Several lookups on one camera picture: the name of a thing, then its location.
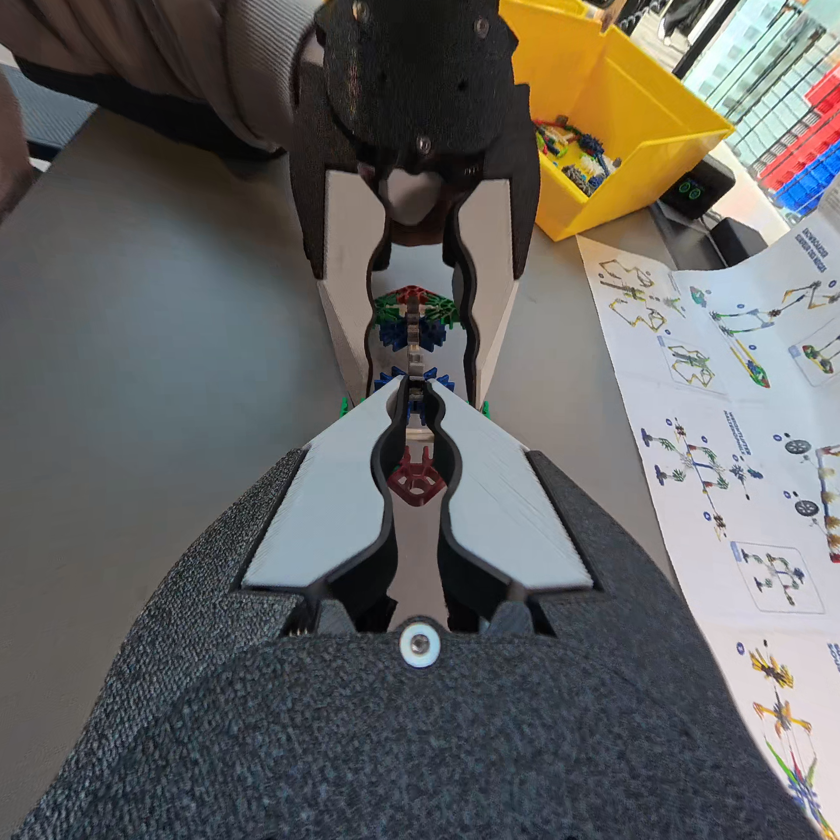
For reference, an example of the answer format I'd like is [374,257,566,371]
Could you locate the person's left forearm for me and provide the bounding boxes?
[0,0,322,152]

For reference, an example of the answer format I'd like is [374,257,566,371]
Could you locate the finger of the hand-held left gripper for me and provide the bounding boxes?
[319,164,397,403]
[449,179,515,403]

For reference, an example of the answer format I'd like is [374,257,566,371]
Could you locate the red plastic crate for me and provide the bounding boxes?
[759,66,840,217]

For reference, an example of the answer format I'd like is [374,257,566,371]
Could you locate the yellow plastic bin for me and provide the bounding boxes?
[499,0,736,244]

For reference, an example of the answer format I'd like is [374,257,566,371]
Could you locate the small black box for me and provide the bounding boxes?
[709,217,770,271]

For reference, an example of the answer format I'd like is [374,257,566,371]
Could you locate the pile of toy building pieces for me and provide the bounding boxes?
[532,116,620,198]

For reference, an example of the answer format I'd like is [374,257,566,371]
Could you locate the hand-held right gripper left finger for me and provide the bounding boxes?
[243,381,408,628]

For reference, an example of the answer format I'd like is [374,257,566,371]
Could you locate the colourful toy rod model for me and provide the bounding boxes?
[339,283,492,509]

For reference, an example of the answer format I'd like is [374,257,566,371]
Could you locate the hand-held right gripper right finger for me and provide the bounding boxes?
[423,381,594,628]

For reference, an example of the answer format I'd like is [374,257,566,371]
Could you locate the black device with green display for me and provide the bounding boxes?
[657,158,739,227]

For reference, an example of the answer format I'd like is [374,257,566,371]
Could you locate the white folded instruction booklet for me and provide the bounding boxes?
[578,210,840,840]

